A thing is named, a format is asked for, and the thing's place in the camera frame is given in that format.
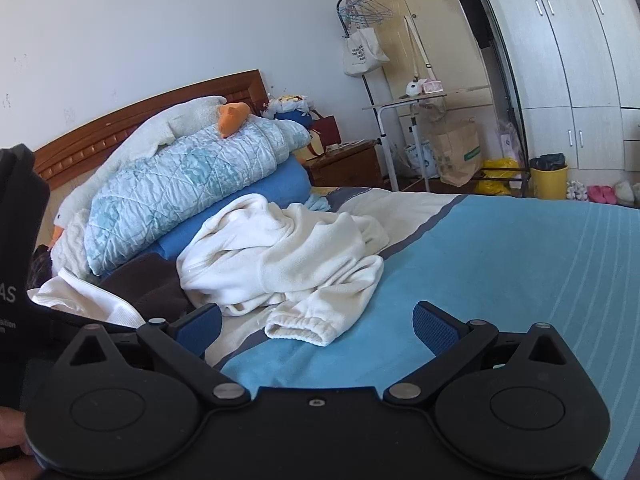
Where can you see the light blue quilted blanket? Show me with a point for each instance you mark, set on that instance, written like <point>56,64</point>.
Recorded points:
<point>190,175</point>

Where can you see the wooden headboard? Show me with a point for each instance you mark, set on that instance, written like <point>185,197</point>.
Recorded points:
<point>150,110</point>

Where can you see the grey slipper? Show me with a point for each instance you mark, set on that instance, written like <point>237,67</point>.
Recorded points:
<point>624,193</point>

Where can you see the dark brown cloth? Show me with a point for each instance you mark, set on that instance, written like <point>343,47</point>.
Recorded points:
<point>150,285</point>

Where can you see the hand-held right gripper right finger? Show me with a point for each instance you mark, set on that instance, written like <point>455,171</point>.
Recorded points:
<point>434,329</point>

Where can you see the clear plastic packaging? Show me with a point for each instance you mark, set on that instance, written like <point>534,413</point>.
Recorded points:
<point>509,142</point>

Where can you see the white fleece robe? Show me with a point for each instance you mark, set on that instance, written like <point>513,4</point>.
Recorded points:
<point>280,260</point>

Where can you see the wooden nightstand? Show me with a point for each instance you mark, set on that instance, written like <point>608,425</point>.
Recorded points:
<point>345,165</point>

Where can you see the small white panda figure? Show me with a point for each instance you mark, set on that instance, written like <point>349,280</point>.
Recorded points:
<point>412,89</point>

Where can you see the black metal clothes rack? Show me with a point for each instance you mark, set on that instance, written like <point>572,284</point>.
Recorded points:
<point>506,80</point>

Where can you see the light blue cloth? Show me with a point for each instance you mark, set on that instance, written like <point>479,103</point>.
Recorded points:
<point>316,202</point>

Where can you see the yellow plastic bag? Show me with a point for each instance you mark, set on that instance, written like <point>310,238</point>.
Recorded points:
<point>497,175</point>

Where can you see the brown paper bag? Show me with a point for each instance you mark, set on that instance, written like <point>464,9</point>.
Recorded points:
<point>457,155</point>

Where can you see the maroon bag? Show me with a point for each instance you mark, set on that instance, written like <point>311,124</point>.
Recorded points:
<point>327,130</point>

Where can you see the black hanging garment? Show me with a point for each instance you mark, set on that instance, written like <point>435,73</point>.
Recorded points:
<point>475,10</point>

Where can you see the person's left hand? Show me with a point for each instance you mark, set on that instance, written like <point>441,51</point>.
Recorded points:
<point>11,435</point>

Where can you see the pink slipper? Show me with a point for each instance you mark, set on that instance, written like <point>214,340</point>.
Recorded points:
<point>595,194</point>
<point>608,195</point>

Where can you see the blue pillow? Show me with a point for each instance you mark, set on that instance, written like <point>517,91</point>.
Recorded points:
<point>270,185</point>

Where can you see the white goose plush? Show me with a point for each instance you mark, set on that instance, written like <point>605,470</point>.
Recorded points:
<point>150,130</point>

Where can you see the white tote bag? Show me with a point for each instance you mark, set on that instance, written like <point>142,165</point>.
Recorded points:
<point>362,52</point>

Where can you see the blue patterned plastic bag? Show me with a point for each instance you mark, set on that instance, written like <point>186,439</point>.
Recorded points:
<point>420,160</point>

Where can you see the white ribbed garment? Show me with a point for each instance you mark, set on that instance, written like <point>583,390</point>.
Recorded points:
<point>85,295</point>

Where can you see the yellow trash bin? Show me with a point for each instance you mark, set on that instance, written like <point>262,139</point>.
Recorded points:
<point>549,182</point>

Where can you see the white wardrobe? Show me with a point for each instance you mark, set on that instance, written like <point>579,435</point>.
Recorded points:
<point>575,60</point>

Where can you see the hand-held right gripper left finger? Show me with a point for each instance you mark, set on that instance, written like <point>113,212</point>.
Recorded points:
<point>200,329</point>

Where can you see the pink tissue box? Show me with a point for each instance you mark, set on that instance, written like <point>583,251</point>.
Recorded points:
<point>433,86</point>

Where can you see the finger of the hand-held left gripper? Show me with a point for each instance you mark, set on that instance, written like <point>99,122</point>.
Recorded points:
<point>105,324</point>

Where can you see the white side table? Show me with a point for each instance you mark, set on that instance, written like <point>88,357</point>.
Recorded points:
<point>382,125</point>

